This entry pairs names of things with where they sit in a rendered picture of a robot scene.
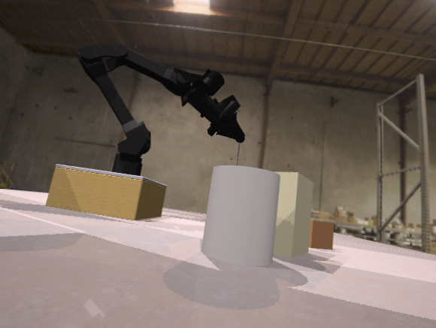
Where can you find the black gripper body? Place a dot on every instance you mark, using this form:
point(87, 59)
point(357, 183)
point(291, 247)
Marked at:
point(216, 115)

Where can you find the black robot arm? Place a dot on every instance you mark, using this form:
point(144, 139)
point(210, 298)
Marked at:
point(138, 141)

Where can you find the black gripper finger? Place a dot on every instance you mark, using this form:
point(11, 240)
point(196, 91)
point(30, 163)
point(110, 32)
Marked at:
point(226, 133)
point(233, 126)

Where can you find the grey cylinder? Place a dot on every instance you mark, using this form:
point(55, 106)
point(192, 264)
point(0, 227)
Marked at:
point(241, 215)

